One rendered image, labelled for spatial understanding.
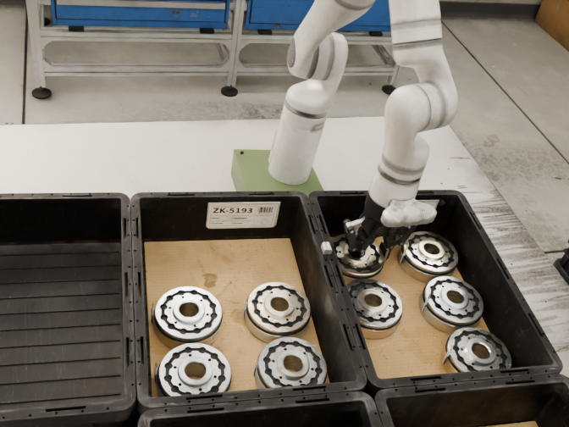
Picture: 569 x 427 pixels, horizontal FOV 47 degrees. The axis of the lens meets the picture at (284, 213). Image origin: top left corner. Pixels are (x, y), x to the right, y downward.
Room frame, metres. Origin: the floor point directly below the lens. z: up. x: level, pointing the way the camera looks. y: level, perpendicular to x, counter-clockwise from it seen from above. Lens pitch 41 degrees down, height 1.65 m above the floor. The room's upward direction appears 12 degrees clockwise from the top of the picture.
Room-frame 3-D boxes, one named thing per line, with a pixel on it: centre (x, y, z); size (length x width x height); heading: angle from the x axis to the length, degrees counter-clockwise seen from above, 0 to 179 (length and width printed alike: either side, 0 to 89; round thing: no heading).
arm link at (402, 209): (0.83, -0.17, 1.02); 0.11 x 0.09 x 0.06; 26
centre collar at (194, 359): (0.53, 0.08, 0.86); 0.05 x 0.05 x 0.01
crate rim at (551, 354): (0.75, -0.24, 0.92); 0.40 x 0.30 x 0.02; 19
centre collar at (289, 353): (0.57, -0.06, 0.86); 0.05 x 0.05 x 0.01
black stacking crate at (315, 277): (0.65, 0.05, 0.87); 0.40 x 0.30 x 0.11; 19
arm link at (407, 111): (0.84, -0.16, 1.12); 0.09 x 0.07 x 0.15; 126
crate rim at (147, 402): (0.65, 0.05, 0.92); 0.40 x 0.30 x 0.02; 19
